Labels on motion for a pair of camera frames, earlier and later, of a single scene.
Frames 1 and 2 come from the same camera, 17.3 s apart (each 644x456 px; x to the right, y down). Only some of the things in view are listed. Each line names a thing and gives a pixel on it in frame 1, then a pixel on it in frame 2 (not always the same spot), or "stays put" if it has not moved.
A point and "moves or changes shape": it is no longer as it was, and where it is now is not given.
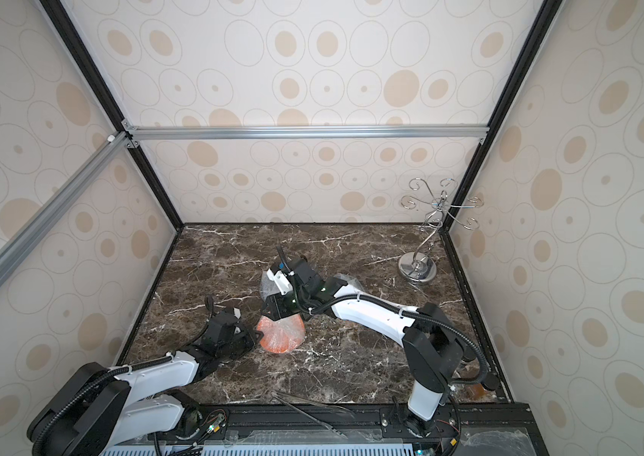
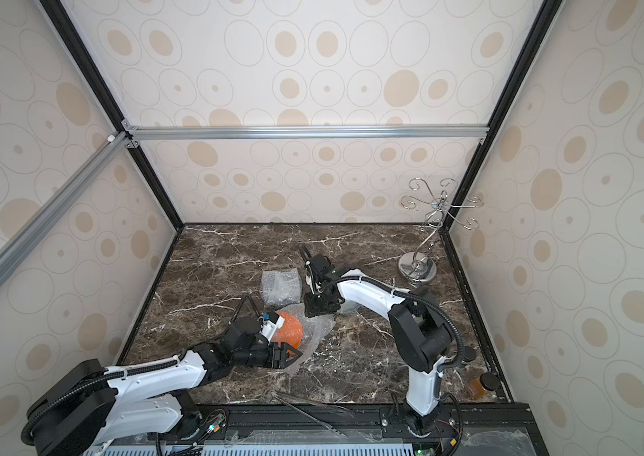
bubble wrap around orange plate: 281,335 moves or changes shape
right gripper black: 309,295 → 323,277
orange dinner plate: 283,334 stays put
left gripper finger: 253,338 → 287,354
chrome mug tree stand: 421,267 stays put
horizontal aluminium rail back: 311,132 stays put
